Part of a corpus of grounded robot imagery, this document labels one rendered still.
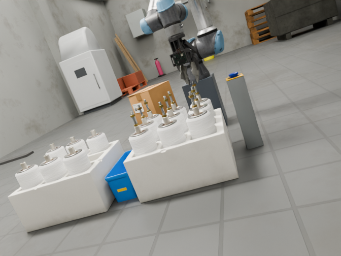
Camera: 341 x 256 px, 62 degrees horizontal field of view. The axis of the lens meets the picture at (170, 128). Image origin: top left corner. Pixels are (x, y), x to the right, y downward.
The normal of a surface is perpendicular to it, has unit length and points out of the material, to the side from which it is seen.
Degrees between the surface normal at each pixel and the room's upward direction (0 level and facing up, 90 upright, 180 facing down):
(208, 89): 90
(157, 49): 90
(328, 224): 0
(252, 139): 90
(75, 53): 72
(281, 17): 90
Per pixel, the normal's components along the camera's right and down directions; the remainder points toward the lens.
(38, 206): -0.12, 0.29
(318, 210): -0.34, -0.91
